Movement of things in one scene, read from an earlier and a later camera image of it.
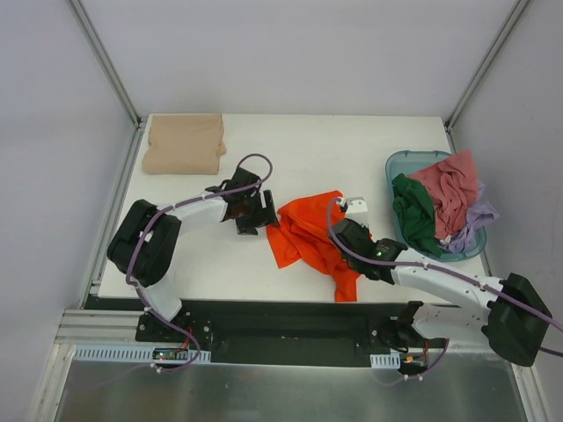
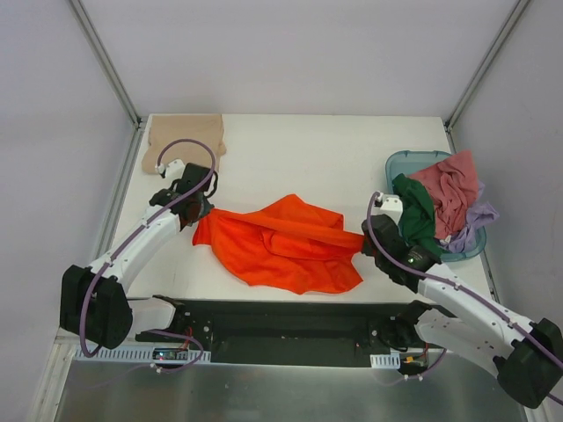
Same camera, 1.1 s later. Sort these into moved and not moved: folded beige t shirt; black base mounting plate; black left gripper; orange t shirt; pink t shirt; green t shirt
Moved: black left gripper; orange t shirt
Not moved: pink t shirt; green t shirt; folded beige t shirt; black base mounting plate
